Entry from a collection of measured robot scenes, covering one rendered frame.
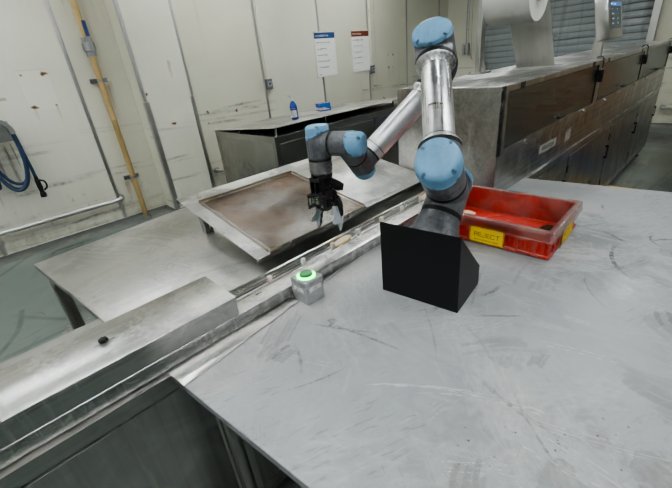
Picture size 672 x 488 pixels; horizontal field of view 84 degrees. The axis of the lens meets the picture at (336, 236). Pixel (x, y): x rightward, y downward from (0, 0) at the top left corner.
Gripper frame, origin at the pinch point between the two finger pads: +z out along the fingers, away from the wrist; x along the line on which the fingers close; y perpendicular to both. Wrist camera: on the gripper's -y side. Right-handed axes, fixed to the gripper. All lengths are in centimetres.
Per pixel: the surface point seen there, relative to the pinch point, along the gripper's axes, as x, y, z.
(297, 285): 4.6, 30.2, 5.3
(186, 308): -13, 54, 1
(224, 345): -4, 54, 11
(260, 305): -2.4, 39.6, 7.8
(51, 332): -211, 26, 95
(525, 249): 62, -19, 9
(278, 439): 25, 70, 11
